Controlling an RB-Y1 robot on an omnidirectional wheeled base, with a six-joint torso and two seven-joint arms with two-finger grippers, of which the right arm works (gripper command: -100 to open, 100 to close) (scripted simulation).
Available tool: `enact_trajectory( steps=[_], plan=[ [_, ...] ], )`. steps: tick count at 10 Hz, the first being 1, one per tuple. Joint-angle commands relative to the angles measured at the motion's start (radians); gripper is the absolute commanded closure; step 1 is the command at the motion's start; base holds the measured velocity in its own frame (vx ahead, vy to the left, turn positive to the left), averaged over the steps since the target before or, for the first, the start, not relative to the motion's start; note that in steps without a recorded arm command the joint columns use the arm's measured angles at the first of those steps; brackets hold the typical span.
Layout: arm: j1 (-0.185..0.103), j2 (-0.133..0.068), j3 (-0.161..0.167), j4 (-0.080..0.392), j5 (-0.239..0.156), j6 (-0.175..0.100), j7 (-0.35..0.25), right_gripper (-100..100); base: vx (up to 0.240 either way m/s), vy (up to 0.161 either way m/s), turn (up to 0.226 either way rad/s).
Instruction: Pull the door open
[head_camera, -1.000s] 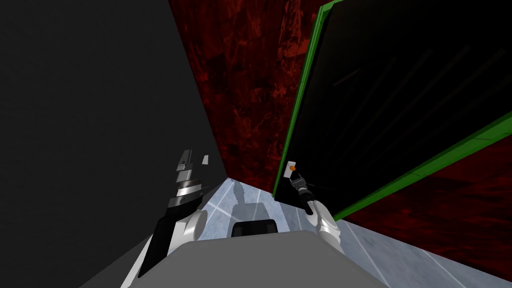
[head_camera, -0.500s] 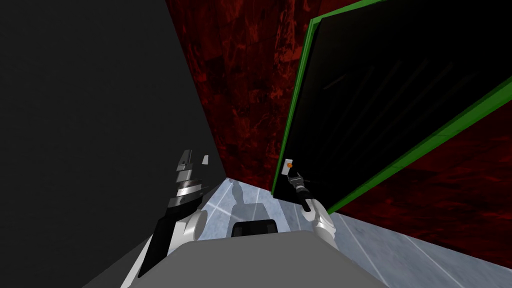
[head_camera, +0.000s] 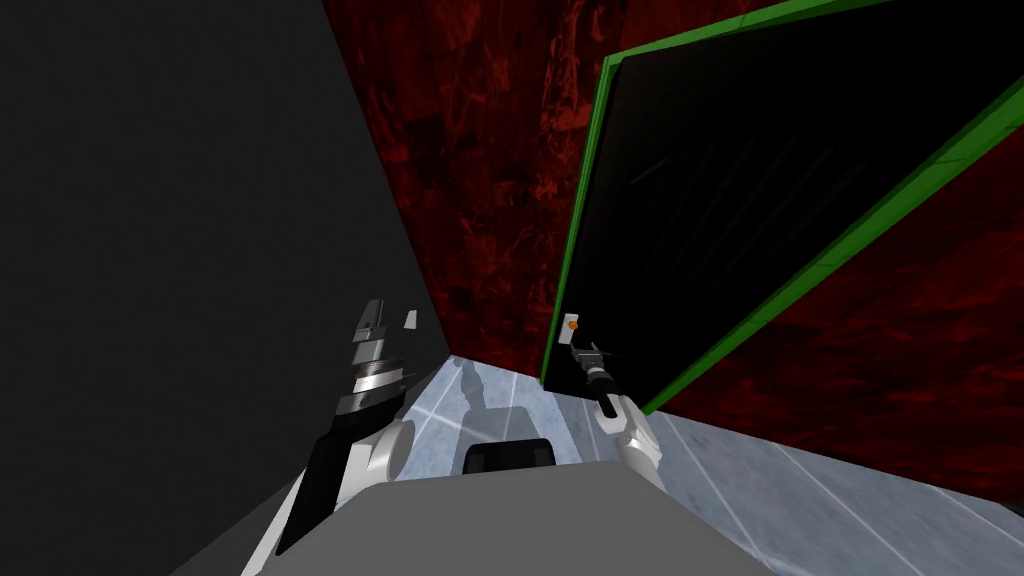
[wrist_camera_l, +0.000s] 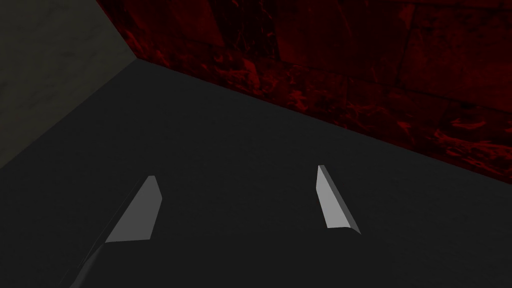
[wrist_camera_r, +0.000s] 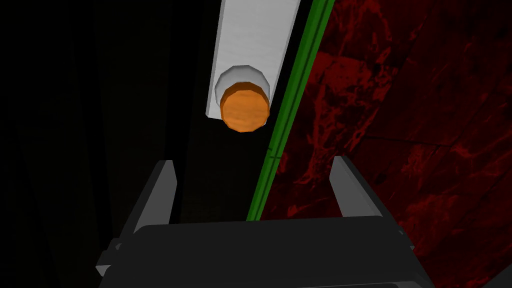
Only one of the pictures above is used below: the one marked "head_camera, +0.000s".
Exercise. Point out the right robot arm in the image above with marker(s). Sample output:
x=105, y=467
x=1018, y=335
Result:
x=638, y=444

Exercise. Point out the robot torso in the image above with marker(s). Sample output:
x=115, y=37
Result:
x=512, y=528

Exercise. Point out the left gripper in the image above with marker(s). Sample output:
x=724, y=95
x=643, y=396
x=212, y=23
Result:
x=370, y=346

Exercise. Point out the black door leaf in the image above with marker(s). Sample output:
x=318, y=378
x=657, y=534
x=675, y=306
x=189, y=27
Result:
x=720, y=200

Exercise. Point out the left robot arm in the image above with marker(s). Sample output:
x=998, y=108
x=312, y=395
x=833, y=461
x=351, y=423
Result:
x=364, y=460

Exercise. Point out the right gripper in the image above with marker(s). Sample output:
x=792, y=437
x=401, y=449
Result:
x=590, y=360

